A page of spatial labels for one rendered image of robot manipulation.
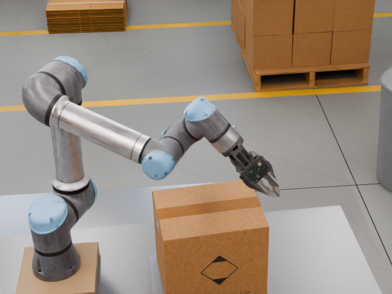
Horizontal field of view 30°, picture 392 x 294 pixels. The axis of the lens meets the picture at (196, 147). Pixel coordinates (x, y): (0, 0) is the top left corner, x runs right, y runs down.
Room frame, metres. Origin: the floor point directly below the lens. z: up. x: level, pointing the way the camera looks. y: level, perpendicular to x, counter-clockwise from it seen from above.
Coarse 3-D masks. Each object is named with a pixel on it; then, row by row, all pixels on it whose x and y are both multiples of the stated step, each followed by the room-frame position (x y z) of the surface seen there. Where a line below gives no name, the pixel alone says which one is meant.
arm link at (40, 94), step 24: (24, 96) 1.75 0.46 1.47; (48, 96) 1.72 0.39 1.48; (48, 120) 1.69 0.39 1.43; (72, 120) 1.68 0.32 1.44; (96, 120) 1.67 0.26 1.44; (120, 144) 1.62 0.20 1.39; (144, 144) 1.61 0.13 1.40; (168, 144) 1.62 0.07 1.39; (144, 168) 1.57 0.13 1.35; (168, 168) 1.56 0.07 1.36
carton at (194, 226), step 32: (160, 192) 1.78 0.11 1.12; (192, 192) 1.77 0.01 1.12; (224, 192) 1.77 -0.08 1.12; (160, 224) 1.63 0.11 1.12; (192, 224) 1.62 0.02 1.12; (224, 224) 1.62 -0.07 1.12; (256, 224) 1.61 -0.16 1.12; (160, 256) 1.65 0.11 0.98; (192, 256) 1.57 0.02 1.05; (224, 256) 1.58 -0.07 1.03; (256, 256) 1.60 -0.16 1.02; (192, 288) 1.57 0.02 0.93; (224, 288) 1.58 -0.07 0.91; (256, 288) 1.60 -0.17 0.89
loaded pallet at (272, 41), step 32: (256, 0) 4.56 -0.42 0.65; (288, 0) 4.58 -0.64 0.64; (320, 0) 4.59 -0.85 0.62; (352, 0) 4.61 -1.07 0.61; (256, 32) 4.56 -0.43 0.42; (288, 32) 4.58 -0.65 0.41; (320, 32) 4.60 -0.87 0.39; (352, 32) 4.61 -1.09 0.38; (256, 64) 4.56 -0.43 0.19; (288, 64) 4.57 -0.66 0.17; (320, 64) 4.59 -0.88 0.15; (352, 64) 4.60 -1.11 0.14
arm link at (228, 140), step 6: (234, 126) 1.70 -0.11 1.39; (228, 132) 1.66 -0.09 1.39; (234, 132) 1.67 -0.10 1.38; (222, 138) 1.65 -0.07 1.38; (228, 138) 1.65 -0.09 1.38; (234, 138) 1.66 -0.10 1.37; (216, 144) 1.65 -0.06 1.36; (222, 144) 1.65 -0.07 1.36; (228, 144) 1.65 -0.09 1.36; (234, 144) 1.66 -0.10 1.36; (222, 150) 1.65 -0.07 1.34; (228, 150) 1.65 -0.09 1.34
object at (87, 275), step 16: (32, 256) 1.81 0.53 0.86; (80, 256) 1.80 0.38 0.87; (96, 256) 1.79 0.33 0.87; (32, 272) 1.73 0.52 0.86; (80, 272) 1.72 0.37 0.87; (96, 272) 1.73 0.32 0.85; (32, 288) 1.66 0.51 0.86; (48, 288) 1.65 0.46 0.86; (64, 288) 1.65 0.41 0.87; (80, 288) 1.65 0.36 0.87
